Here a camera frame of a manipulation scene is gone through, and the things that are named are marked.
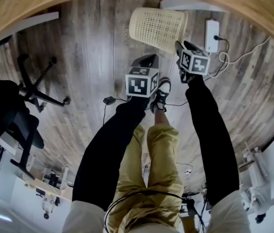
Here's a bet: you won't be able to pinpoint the person's black white shoe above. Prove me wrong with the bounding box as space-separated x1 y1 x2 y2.
149 77 172 114

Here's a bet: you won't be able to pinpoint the person's left forearm black sleeve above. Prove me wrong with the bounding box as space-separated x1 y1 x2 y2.
72 95 150 204

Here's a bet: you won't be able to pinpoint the white cable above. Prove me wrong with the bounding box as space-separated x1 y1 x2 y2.
206 36 272 79

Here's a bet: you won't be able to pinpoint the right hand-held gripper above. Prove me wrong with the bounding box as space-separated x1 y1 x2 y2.
175 40 211 84

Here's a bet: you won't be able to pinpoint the person's right forearm black sleeve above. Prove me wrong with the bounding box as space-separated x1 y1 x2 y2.
185 75 240 206

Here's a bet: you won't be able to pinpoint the black plug with cable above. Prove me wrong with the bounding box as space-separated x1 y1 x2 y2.
213 34 230 65

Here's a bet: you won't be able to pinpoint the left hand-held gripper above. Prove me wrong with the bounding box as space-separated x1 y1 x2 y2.
125 53 161 99

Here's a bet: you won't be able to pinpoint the black office chair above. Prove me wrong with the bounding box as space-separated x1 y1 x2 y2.
0 53 71 181

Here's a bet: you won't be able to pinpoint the cream mesh plastic wastebasket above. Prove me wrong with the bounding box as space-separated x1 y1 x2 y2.
129 7 189 55

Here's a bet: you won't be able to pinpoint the person's yellow trousers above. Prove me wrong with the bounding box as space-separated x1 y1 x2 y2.
106 123 185 233

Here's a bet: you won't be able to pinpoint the black cable loop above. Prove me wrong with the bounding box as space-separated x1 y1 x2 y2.
103 190 184 233

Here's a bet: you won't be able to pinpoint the white power strip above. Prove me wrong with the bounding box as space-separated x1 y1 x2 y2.
205 19 221 53

